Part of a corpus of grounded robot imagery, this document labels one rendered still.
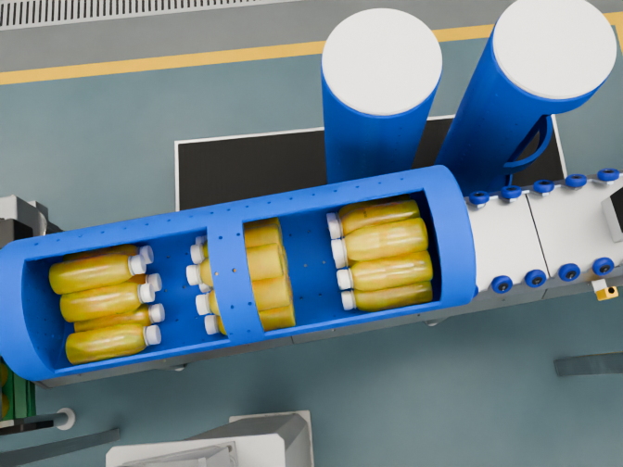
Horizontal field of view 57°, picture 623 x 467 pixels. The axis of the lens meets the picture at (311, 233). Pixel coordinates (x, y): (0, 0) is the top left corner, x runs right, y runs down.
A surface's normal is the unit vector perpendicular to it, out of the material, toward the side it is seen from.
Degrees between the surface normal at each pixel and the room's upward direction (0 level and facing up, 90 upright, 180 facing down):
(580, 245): 0
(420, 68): 0
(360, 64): 0
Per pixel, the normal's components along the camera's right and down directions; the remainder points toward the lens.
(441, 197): -0.09, -0.52
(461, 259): 0.05, 0.30
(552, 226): -0.04, -0.25
